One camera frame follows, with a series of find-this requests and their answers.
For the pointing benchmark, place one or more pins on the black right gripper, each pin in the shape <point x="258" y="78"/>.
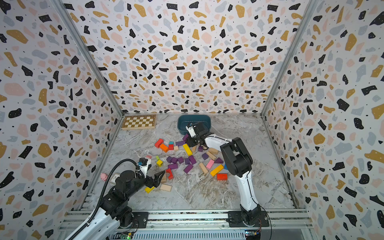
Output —
<point x="189" y="142"/>

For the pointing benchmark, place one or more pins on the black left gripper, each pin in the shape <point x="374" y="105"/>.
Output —
<point x="156" y="182"/>

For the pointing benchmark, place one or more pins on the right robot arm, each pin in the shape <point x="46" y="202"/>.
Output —
<point x="239" y="163"/>

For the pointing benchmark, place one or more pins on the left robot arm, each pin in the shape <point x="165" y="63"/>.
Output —
<point x="112" y="211"/>

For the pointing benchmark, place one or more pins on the teal plastic storage bin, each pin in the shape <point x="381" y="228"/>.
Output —
<point x="186" y="120"/>

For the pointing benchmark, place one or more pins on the natural wood square block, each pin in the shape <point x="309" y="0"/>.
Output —
<point x="165" y="187"/>

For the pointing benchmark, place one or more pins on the red arch block front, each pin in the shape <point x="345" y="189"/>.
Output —
<point x="170" y="174"/>

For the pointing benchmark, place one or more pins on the yellow block near gripper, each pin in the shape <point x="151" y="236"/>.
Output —
<point x="148" y="190"/>

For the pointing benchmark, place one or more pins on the natural wood flat block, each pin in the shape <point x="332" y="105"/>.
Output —
<point x="213" y="151"/>

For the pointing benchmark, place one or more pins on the purple cube block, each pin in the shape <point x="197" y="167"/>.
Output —
<point x="205" y="156"/>

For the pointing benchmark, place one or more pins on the purple upright rectangular block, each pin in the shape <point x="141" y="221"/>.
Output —
<point x="192" y="160"/>

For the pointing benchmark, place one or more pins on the orange rectangular block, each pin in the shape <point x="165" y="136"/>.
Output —
<point x="164" y="148"/>

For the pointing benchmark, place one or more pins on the pink rectangular block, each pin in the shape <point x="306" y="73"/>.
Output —
<point x="210" y="164"/>

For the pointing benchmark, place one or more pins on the natural wood long plank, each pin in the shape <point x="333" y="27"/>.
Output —
<point x="203" y="168"/>

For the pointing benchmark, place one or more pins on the yellow orange long block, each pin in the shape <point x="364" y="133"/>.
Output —
<point x="216" y="170"/>

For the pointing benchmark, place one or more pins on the red wedge block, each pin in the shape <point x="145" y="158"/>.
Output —
<point x="222" y="177"/>

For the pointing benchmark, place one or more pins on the wooden chessboard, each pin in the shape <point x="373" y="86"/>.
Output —
<point x="141" y="122"/>

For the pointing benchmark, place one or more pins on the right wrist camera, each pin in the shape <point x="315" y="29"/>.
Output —
<point x="193" y="130"/>

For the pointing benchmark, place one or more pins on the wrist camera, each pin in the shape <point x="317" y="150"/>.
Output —
<point x="193" y="130"/>
<point x="144" y="165"/>

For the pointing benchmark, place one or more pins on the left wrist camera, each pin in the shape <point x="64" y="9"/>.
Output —
<point x="144" y="165"/>

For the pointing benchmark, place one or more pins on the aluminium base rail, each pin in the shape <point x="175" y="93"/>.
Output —
<point x="275" y="224"/>

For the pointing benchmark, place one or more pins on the aluminium corner post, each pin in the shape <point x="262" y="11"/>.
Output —
<point x="290" y="54"/>

